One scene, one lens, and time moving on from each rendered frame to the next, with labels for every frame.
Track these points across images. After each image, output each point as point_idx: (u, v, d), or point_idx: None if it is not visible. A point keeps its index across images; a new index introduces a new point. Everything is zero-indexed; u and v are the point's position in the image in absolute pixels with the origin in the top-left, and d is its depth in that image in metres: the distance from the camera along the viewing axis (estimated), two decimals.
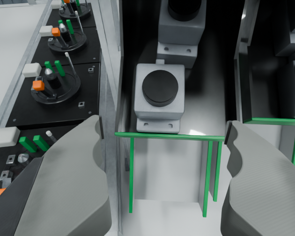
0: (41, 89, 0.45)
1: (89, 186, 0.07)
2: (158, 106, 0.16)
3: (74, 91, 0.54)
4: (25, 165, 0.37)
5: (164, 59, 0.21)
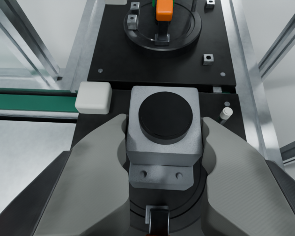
0: (169, 18, 0.24)
1: (111, 184, 0.07)
2: (163, 144, 0.10)
3: (195, 33, 0.32)
4: None
5: None
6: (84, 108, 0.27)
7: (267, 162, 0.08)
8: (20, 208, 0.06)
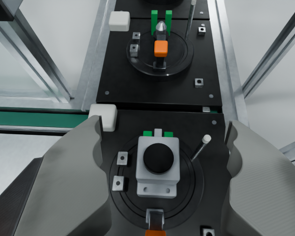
0: (164, 55, 0.29)
1: (89, 186, 0.07)
2: (157, 174, 0.19)
3: (187, 60, 0.37)
4: None
5: None
6: None
7: None
8: None
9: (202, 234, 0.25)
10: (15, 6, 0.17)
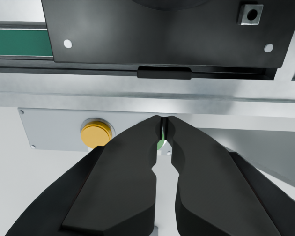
0: None
1: (138, 186, 0.07)
2: None
3: None
4: None
5: None
6: None
7: (231, 154, 0.08)
8: (55, 194, 0.06)
9: (241, 14, 0.17)
10: None
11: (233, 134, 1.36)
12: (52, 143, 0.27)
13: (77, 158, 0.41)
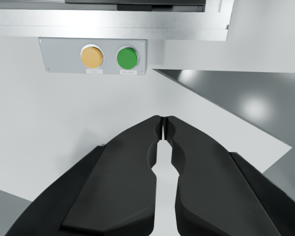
0: None
1: (138, 186, 0.07)
2: None
3: None
4: None
5: None
6: None
7: (231, 154, 0.08)
8: (55, 194, 0.06)
9: None
10: None
11: None
12: (61, 66, 0.39)
13: (78, 99, 0.53)
